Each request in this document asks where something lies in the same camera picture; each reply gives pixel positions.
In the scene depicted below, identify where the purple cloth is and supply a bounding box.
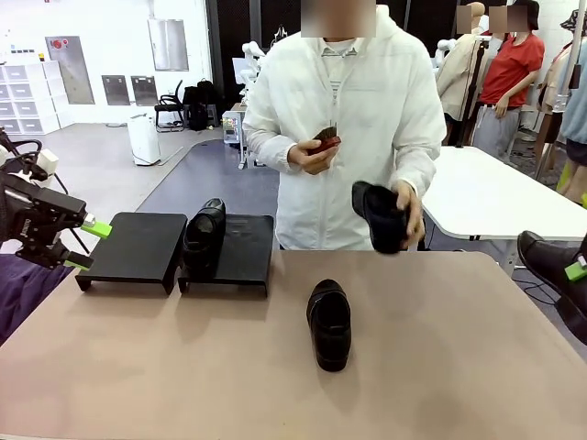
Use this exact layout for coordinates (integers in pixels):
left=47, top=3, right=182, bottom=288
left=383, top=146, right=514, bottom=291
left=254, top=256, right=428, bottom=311
left=0, top=253, right=77, bottom=346

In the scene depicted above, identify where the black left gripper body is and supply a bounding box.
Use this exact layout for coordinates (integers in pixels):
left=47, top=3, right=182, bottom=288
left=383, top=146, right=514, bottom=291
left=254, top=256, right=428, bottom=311
left=0, top=173, right=88, bottom=271

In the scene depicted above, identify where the person's left hand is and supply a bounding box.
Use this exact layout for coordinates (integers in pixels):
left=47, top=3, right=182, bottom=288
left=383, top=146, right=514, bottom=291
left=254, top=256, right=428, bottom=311
left=392, top=179, right=426, bottom=252

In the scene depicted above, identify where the dark hat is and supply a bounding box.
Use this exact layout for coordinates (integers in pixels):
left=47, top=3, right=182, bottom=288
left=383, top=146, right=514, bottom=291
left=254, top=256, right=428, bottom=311
left=559, top=7, right=582, bottom=32

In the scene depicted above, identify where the black office chair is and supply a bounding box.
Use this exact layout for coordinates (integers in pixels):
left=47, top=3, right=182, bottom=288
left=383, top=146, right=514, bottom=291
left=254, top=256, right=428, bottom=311
left=153, top=79, right=185, bottom=135

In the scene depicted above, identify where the yellow-green garment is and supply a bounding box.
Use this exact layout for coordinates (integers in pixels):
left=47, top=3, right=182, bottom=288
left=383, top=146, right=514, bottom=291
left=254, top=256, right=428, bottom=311
left=556, top=160, right=587, bottom=205

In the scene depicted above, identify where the black backpack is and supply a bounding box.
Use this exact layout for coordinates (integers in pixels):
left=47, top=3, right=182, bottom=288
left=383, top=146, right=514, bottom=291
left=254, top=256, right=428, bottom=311
left=195, top=78, right=220, bottom=106

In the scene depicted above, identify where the beige hanging garment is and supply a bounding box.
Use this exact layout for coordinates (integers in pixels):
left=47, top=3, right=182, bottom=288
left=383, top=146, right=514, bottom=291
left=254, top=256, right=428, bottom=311
left=537, top=43, right=574, bottom=118

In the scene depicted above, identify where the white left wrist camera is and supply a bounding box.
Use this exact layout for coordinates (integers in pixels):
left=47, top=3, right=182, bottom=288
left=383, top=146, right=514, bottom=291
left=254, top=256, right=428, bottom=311
left=34, top=150, right=61, bottom=180

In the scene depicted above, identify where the white air purifier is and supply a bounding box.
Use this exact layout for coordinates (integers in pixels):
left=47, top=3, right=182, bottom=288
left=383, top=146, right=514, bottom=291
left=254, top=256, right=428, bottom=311
left=126, top=114, right=162, bottom=167

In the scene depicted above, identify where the white table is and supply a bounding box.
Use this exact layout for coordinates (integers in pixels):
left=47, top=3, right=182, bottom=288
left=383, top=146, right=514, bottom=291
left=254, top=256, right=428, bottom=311
left=419, top=145, right=587, bottom=279

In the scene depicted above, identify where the black shoe stand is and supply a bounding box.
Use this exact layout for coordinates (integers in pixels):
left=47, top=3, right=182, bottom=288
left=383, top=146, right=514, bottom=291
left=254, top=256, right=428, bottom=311
left=177, top=214, right=275, bottom=300
left=74, top=211, right=189, bottom=296

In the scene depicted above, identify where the black bag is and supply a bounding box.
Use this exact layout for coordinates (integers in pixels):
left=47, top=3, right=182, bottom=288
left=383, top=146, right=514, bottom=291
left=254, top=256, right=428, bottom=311
left=182, top=84, right=211, bottom=133

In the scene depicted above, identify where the black leather dress shoe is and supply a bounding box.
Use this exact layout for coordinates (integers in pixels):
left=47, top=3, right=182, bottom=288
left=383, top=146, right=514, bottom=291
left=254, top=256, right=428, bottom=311
left=305, top=278, right=353, bottom=373
left=182, top=197, right=227, bottom=281
left=350, top=181, right=414, bottom=256
left=516, top=230, right=587, bottom=346

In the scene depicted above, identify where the black tripod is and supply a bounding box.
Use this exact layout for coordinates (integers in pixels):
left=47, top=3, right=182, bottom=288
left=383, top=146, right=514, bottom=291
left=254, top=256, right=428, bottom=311
left=455, top=36, right=490, bottom=149

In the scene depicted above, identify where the computer case with lights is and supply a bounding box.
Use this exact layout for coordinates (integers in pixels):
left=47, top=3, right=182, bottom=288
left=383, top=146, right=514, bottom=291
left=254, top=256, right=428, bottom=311
left=222, top=112, right=244, bottom=147

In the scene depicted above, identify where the person's right hand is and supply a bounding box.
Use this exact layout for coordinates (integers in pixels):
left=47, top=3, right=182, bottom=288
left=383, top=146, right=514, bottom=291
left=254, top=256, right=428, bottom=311
left=286, top=136, right=341, bottom=176

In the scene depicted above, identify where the background robot desk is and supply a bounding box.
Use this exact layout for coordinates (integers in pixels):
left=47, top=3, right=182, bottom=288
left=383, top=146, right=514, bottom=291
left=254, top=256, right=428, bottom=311
left=223, top=101, right=259, bottom=171

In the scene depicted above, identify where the person's left forearm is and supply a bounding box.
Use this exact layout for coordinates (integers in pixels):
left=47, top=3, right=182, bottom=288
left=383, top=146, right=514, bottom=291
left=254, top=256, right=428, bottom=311
left=389, top=109, right=447, bottom=193

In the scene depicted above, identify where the grey fire cabinet door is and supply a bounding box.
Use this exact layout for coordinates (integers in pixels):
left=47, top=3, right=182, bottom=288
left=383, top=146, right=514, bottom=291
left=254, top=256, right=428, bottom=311
left=44, top=35, right=96, bottom=106

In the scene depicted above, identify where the small grey wall panel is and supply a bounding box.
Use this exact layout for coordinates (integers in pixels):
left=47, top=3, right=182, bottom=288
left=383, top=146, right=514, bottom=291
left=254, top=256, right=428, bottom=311
left=101, top=74, right=132, bottom=107
left=130, top=74, right=160, bottom=107

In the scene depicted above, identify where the person's right forearm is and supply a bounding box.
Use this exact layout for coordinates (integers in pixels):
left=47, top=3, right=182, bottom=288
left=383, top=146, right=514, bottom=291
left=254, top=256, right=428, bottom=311
left=241, top=123, right=302, bottom=174

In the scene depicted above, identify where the dark red phone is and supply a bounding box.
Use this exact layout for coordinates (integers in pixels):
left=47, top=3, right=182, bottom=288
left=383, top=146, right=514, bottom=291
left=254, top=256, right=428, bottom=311
left=305, top=125, right=343, bottom=157

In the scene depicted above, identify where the white storage drawer cabinet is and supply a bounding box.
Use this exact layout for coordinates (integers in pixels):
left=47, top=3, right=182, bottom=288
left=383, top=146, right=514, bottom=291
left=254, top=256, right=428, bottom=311
left=0, top=60, right=76, bottom=137

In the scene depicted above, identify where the tall metal wall panel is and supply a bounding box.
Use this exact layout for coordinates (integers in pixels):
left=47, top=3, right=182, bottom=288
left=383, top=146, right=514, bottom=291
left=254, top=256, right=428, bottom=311
left=147, top=17, right=190, bottom=72

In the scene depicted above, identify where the white clothes rack pole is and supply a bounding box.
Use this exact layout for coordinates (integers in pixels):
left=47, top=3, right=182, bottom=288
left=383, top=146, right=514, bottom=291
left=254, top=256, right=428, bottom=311
left=554, top=0, right=586, bottom=114

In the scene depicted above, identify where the black folding chair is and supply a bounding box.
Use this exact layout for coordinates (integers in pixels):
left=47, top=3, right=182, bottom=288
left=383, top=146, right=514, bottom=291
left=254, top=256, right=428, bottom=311
left=0, top=126, right=45, bottom=171

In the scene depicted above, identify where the person's white jacket torso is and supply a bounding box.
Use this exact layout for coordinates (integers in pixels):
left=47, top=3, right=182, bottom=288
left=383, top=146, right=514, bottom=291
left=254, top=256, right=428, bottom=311
left=241, top=4, right=447, bottom=252

